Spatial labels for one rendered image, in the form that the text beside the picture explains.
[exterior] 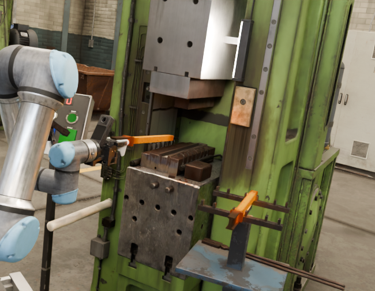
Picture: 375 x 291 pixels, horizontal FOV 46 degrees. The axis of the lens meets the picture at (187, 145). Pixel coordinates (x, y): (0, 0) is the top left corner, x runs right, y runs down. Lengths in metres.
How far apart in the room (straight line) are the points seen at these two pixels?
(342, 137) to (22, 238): 6.41
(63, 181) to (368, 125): 6.08
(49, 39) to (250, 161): 9.56
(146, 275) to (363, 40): 5.63
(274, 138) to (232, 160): 0.22
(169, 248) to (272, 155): 0.63
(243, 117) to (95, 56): 9.58
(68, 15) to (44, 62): 10.42
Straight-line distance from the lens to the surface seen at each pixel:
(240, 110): 2.01
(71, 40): 11.68
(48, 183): 1.44
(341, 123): 7.22
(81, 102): 2.22
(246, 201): 1.73
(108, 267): 2.60
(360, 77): 7.15
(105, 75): 8.42
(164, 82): 2.03
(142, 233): 2.15
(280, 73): 1.98
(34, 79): 1.17
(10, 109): 1.32
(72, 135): 2.16
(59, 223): 2.15
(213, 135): 2.46
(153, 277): 2.20
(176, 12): 2.02
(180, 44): 2.00
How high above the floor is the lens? 1.48
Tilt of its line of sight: 12 degrees down
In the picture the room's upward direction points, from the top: 8 degrees clockwise
